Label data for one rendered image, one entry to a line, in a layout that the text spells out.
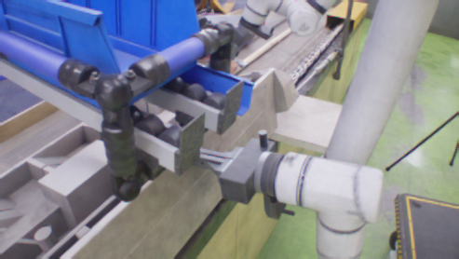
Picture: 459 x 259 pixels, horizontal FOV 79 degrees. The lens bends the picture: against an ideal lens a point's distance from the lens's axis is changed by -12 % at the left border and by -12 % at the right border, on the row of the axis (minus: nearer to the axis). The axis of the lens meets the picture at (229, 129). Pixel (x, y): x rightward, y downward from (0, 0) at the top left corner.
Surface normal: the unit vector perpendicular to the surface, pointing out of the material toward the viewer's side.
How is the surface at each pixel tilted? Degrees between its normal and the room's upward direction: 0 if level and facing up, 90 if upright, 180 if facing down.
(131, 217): 80
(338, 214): 93
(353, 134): 87
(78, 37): 92
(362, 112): 87
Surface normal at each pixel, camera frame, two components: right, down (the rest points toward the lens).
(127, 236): 0.86, 0.14
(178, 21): -0.48, 0.46
